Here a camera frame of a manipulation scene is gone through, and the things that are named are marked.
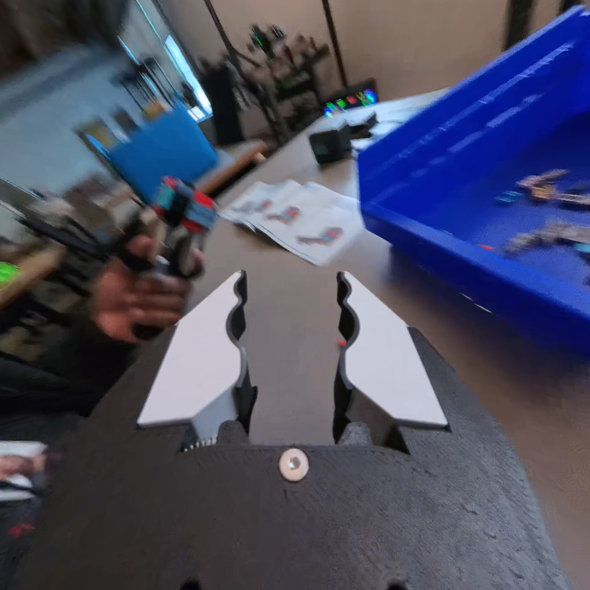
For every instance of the black equipment with green lights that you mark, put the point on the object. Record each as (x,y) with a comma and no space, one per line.
(285,69)

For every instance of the background table with brown edge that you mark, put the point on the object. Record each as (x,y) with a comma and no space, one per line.
(235,161)

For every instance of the red teal grey brick model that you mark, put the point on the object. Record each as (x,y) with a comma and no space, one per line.
(184,203)

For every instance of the white instruction booklet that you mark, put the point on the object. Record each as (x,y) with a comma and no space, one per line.
(304,216)

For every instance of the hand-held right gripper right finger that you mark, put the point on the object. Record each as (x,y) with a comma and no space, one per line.
(387,368)

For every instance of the black box with green display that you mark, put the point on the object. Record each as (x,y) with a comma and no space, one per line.
(329,143)

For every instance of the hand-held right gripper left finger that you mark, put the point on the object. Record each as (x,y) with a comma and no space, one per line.
(198,368)

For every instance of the computer case with rainbow lights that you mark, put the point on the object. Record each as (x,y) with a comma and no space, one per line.
(350,99)

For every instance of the blue plastic bin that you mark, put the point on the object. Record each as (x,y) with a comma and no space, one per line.
(438,152)

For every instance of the pile of small bricks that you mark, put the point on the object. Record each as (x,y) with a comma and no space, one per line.
(544,184)

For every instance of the blue case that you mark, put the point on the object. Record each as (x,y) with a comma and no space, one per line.
(161,152)

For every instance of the person's left hand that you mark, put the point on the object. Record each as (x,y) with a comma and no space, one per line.
(133,299)

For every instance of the grey desk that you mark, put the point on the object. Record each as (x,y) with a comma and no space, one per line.
(295,322)

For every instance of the black plug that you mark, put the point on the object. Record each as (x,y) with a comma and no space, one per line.
(362,124)

